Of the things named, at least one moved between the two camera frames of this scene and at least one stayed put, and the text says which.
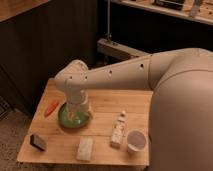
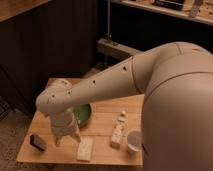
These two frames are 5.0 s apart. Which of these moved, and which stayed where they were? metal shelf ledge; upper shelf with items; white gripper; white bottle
Moved: white gripper
Stayed: white bottle; upper shelf with items; metal shelf ledge
